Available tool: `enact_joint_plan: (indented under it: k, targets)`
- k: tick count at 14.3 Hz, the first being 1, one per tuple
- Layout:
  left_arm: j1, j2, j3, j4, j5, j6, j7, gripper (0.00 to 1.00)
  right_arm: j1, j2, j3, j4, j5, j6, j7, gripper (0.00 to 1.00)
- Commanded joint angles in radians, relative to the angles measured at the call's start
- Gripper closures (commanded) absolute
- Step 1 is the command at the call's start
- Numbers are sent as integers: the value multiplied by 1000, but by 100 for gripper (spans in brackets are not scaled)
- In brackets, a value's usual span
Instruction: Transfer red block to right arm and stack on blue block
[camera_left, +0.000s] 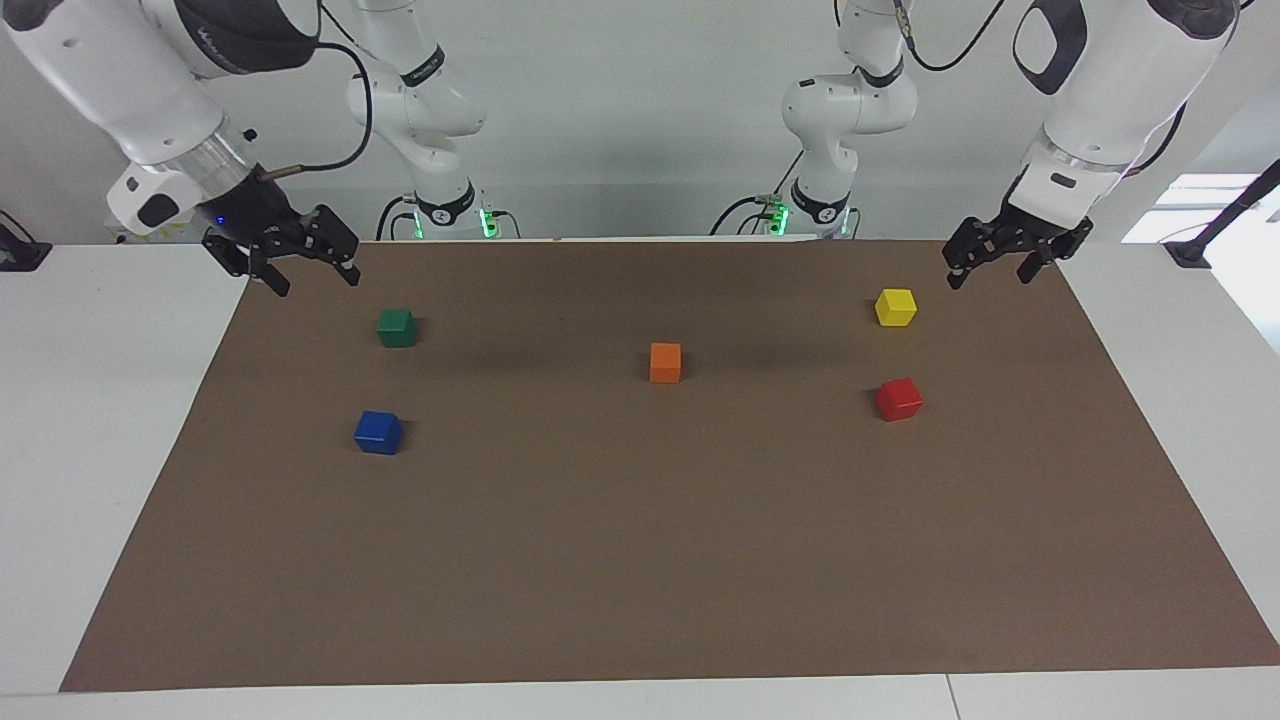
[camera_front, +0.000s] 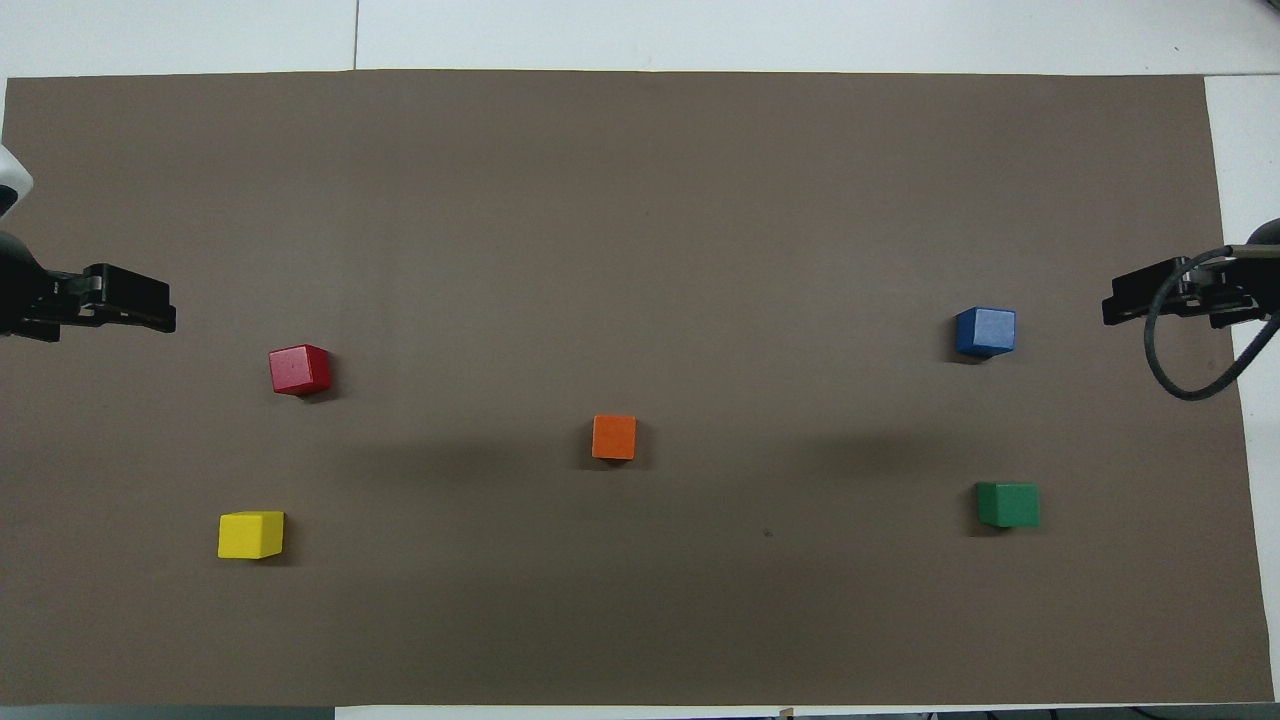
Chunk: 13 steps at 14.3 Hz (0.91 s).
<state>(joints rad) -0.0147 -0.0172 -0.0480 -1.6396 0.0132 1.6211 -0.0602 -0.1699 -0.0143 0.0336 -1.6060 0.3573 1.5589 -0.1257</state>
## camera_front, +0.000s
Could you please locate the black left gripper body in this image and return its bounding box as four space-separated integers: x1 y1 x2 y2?
0 232 93 343

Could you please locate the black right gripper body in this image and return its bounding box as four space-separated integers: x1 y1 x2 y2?
1184 254 1280 331

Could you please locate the red wooden block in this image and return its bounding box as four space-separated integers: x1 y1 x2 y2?
268 344 332 397

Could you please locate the blue wooden block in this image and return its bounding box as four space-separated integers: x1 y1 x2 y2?
954 306 1017 359

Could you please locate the green wooden block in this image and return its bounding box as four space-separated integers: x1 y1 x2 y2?
975 481 1041 530

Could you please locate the yellow wooden block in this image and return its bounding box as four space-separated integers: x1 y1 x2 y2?
217 510 286 561

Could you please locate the orange wooden block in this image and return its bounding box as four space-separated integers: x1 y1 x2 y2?
591 414 638 462

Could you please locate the brown table mat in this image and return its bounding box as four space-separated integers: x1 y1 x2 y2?
0 70 1276 709

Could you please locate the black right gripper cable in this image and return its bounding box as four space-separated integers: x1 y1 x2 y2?
1143 243 1280 402

